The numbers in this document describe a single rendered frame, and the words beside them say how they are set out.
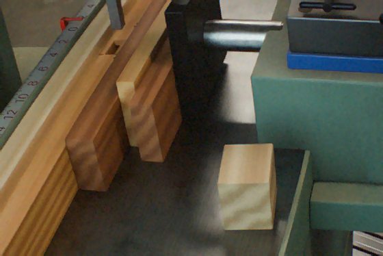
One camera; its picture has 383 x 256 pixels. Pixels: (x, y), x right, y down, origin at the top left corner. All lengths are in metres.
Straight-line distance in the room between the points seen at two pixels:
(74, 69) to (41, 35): 2.20
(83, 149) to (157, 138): 0.06
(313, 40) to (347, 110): 0.05
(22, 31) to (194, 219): 2.39
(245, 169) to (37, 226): 0.14
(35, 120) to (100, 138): 0.05
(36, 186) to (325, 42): 0.21
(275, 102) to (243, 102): 0.08
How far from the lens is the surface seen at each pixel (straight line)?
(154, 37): 0.59
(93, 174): 0.54
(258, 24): 0.58
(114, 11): 0.62
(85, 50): 0.61
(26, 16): 2.97
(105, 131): 0.53
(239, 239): 0.49
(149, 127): 0.54
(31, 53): 0.95
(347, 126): 0.53
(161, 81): 0.55
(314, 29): 0.51
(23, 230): 0.48
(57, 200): 0.52
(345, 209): 0.56
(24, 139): 0.53
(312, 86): 0.52
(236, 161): 0.48
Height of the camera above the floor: 1.24
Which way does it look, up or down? 36 degrees down
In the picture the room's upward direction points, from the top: 10 degrees counter-clockwise
